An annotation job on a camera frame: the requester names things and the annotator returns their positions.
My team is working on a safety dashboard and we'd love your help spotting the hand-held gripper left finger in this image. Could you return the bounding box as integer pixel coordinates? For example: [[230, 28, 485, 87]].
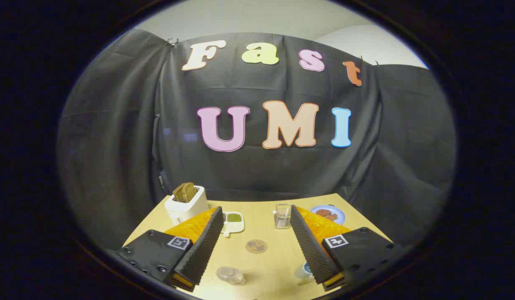
[[117, 206, 224, 292]]

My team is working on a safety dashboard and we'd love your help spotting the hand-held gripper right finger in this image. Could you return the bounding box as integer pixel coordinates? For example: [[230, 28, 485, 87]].
[[291, 205, 402, 291]]

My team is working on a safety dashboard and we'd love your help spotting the white cup with wooden handle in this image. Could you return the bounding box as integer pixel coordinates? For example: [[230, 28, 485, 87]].
[[294, 262, 314, 286]]

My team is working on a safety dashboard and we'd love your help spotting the clear glass bottle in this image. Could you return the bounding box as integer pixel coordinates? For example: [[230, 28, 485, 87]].
[[216, 266, 246, 286]]

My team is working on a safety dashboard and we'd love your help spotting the round wooden coaster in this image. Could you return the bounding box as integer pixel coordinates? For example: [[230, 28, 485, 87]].
[[245, 239, 268, 254]]

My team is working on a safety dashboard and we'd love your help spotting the glass measuring cup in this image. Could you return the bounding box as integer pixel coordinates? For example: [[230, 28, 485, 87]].
[[273, 203, 292, 229]]

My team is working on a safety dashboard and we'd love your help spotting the white dish with green powder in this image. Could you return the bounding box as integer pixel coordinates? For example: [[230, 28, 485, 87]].
[[222, 211, 245, 237]]

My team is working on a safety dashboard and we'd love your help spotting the white toaster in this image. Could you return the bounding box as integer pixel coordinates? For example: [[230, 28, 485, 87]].
[[164, 185, 209, 225]]

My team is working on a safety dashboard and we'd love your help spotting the light blue plate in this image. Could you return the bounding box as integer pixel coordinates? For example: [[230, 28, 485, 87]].
[[311, 205, 346, 226]]

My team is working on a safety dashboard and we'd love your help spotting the wooden table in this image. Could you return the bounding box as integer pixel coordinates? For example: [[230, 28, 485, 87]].
[[123, 193, 393, 300]]

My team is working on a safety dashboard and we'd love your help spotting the brown bread slice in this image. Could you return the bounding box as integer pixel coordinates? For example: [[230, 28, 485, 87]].
[[173, 182, 197, 203]]

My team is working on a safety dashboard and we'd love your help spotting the black backdrop cloth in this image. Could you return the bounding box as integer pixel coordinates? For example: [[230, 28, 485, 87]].
[[57, 28, 457, 250]]

